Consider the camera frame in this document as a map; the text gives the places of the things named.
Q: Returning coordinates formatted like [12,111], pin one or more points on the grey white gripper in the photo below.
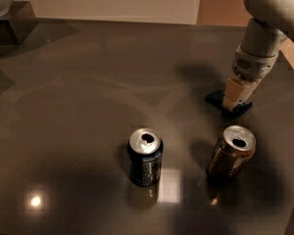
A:
[253,65]

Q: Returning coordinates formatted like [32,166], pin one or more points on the blue rxbar blueberry wrapper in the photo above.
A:
[215,98]

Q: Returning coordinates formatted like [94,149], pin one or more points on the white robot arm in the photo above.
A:
[272,21]

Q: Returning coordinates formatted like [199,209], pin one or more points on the orange soda can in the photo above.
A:
[235,147]

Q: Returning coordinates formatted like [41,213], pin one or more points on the dark blue soda can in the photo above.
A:
[145,148]

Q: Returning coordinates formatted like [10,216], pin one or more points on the dark brown wooden stand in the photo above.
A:
[18,24]

